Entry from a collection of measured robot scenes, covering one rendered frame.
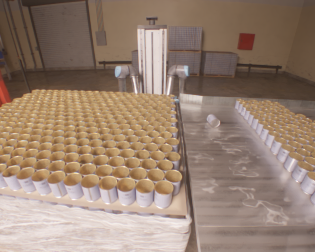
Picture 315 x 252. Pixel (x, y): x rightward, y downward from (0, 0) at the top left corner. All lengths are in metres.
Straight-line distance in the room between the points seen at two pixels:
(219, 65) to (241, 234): 7.80
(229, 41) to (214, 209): 9.55
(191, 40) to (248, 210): 7.46
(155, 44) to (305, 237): 2.09
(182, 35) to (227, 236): 7.56
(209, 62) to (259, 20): 3.70
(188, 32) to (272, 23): 4.73
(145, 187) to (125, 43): 9.29
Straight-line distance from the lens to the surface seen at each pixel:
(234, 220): 0.73
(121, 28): 9.80
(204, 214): 0.71
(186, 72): 1.92
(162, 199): 0.63
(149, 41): 2.21
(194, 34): 7.89
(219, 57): 8.18
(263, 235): 0.74
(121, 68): 1.93
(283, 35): 11.20
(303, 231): 0.83
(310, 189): 0.96
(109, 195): 0.66
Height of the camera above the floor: 1.66
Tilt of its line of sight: 29 degrees down
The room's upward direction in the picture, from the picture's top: straight up
